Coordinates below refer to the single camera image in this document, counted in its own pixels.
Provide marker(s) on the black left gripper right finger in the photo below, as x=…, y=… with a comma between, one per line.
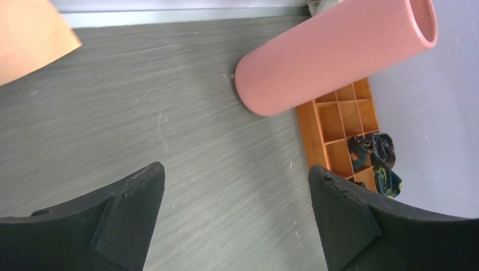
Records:
x=363, y=230

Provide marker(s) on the peach paper bouquet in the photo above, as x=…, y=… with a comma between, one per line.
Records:
x=33, y=35

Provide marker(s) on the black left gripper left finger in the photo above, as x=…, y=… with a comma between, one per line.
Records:
x=107, y=229

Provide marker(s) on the orange compartment tray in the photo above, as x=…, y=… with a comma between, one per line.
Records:
x=328, y=122

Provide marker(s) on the pink cylindrical vase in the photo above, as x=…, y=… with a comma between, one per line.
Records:
x=348, y=42

